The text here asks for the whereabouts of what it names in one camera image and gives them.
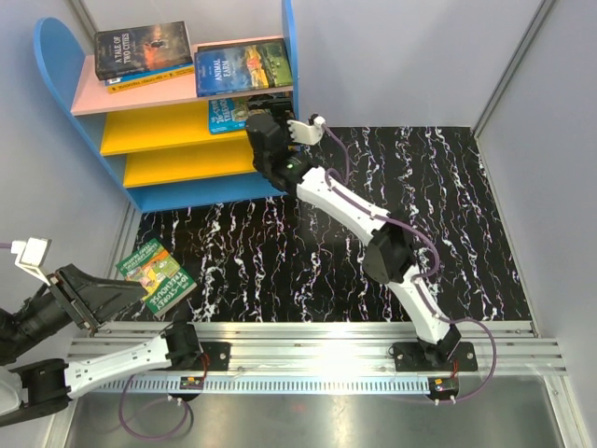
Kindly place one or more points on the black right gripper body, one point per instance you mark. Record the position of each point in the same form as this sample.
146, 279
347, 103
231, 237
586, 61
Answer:
281, 108

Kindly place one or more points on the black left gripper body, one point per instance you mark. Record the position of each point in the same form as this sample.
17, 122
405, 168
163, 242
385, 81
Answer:
46, 315

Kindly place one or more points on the blue 26-Storey Treehouse book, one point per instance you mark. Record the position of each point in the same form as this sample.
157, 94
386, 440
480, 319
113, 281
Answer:
227, 115

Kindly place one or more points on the green 104-Storey Treehouse book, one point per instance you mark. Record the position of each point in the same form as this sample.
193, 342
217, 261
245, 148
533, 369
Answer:
166, 284

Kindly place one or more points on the blue Animal Farm book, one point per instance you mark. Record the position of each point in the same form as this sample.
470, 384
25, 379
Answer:
252, 66

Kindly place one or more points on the blue treehouse paperback book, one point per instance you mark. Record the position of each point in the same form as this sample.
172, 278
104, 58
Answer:
129, 82

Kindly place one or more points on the dark Tale Of Two Cities book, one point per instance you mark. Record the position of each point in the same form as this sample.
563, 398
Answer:
137, 50

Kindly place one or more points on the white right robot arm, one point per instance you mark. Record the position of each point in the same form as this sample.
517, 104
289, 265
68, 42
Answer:
275, 137

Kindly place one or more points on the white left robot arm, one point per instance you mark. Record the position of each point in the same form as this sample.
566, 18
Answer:
46, 387

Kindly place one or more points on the colourful wooden bookshelf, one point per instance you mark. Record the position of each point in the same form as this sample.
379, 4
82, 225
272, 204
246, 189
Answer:
153, 141

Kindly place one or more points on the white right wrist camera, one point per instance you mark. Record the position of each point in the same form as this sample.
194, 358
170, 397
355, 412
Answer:
308, 134

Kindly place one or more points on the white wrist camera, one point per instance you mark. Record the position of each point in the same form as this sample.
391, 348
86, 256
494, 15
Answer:
30, 256
308, 134

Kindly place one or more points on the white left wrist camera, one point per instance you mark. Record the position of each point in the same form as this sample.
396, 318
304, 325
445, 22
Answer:
30, 256

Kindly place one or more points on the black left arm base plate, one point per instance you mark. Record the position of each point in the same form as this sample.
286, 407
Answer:
218, 354

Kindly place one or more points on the white slotted cable duct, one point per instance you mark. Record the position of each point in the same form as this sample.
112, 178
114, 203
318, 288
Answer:
269, 385

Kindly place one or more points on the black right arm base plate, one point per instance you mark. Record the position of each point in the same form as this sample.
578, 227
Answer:
414, 357

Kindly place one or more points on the aluminium mounting rail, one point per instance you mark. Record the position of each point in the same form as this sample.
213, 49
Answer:
363, 349

